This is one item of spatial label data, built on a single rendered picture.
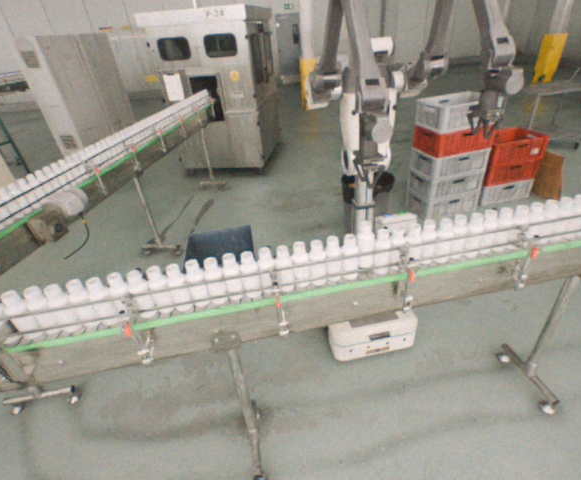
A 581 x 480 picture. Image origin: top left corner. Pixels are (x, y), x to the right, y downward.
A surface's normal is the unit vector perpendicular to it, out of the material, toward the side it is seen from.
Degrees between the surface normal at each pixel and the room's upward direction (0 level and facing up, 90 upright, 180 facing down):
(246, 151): 89
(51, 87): 90
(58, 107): 90
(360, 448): 0
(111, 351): 90
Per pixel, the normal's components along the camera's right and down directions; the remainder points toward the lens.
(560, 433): -0.07, -0.84
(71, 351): 0.19, 0.51
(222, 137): -0.12, 0.54
